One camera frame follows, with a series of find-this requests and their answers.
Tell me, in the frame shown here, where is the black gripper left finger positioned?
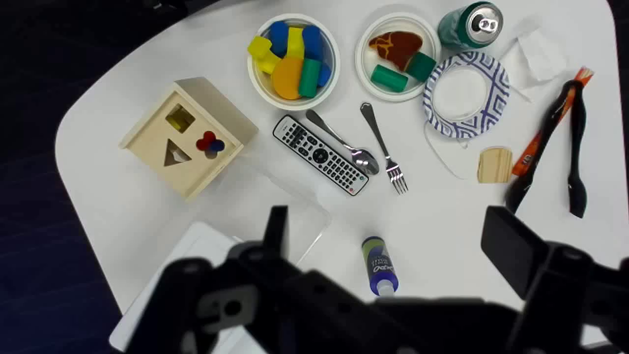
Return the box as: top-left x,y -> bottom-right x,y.
263,205 -> 289,256

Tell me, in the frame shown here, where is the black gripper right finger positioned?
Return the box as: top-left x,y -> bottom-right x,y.
481,207 -> 548,299

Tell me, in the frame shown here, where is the green block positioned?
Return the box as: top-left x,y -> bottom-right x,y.
369,65 -> 409,92

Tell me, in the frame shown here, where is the blue block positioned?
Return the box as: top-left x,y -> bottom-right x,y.
302,26 -> 324,59

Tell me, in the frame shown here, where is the clear plastic container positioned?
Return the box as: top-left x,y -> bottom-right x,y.
110,169 -> 328,350

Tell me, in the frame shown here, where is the orange round block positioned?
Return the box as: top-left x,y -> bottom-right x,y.
271,57 -> 302,100

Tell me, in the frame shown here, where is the blue patterned paper plate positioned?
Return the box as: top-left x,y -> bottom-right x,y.
420,51 -> 511,140

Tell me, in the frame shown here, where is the white bowl of blocks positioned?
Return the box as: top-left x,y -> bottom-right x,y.
247,14 -> 340,112

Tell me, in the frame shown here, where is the white plate with toy food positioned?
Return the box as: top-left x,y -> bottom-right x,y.
354,12 -> 442,102

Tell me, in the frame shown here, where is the toy bread slice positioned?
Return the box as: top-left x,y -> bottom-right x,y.
477,148 -> 513,183

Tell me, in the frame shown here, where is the black remote control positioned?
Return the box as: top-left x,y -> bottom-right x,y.
273,114 -> 369,197

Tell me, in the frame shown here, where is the blue sanitizer bottle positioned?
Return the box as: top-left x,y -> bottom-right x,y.
361,236 -> 399,297

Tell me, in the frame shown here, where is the wooden shape sorter box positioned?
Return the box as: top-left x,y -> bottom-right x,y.
122,77 -> 257,199

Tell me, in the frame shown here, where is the silver fork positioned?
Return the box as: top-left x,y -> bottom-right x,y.
359,102 -> 409,195

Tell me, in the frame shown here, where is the crumpled white napkin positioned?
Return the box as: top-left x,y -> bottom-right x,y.
511,30 -> 568,85

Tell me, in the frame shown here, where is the brown toy steak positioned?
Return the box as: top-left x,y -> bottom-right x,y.
369,31 -> 422,71

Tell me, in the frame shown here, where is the green soda can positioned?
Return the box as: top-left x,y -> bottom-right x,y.
436,2 -> 503,49

